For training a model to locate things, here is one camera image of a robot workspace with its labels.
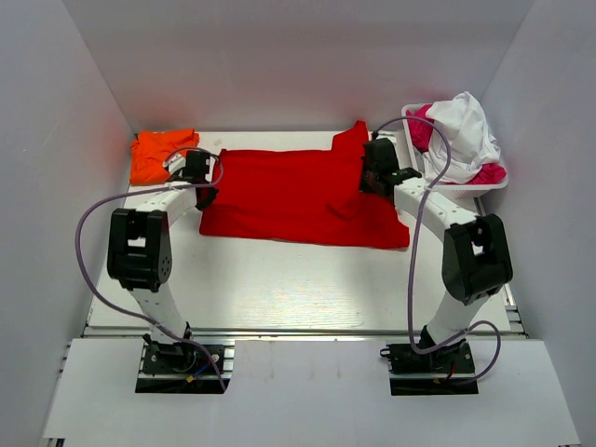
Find red t-shirt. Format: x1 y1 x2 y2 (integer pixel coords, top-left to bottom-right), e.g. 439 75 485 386
199 121 410 250

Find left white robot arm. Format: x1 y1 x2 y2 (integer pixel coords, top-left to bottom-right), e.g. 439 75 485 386
107 149 219 372

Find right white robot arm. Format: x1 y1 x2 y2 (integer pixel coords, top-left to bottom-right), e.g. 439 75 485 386
361 138 513 372

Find folded orange t-shirt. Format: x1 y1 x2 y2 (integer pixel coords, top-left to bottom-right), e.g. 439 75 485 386
129 129 199 186

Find pink t-shirt in basket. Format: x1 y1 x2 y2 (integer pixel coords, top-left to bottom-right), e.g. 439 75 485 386
408 104 507 185

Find white t-shirt in basket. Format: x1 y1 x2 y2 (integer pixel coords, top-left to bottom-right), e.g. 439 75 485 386
423 91 500 184

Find white plastic basket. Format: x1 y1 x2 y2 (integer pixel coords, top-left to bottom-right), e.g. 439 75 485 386
401 103 508 197

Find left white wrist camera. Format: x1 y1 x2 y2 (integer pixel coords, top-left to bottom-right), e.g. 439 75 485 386
163 154 186 175

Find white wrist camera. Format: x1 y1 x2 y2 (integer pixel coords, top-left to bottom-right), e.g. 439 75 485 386
371 131 397 143
163 154 186 175

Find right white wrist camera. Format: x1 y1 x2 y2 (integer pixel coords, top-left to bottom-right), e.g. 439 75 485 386
371 131 397 143

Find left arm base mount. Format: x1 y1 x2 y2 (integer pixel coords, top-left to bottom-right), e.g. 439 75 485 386
135 334 232 395

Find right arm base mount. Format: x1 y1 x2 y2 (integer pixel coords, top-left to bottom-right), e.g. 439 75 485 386
379 341 479 397

